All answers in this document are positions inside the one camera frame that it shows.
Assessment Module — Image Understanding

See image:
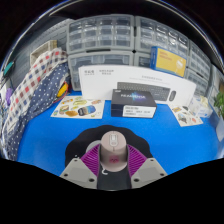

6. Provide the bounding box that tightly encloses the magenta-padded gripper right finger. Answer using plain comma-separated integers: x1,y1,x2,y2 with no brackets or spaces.
126,144,168,190

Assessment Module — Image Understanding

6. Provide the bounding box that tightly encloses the red white checked cloth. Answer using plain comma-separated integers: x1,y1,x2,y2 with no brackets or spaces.
2,47,70,134

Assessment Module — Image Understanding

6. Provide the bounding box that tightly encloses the green potted plant, white pot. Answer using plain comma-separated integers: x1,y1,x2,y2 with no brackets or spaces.
212,90,224,143

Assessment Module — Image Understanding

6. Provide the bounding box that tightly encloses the white woven basket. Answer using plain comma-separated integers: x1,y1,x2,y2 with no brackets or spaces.
29,39,58,67

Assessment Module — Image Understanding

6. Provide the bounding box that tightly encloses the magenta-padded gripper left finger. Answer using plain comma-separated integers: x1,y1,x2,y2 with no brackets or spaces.
59,143,103,190

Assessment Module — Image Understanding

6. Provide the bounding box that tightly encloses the small purple toy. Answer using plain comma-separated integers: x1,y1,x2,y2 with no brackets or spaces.
4,87,14,106

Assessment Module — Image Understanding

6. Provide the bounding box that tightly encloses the navy dotted cloth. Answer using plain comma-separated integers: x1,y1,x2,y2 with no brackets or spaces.
4,62,72,162

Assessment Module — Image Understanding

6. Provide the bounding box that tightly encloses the pink computer mouse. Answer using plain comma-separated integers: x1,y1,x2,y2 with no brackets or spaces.
99,130,129,173

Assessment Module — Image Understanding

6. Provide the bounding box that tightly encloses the small yellow object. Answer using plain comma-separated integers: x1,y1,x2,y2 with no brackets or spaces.
55,81,70,99

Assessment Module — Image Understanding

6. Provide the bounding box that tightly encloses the printed sticker sheet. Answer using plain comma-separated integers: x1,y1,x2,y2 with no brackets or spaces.
50,95,106,120
168,104,204,128

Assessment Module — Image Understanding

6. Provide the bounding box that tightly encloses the small black product box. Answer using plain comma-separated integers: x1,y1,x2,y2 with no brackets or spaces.
110,88,158,119

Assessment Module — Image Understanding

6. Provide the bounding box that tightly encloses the white keyboard carton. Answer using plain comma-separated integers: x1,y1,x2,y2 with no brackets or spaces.
78,64,198,108

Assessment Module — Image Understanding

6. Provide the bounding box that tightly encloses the yellow blue box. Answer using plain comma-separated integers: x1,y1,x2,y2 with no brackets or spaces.
149,45,188,78

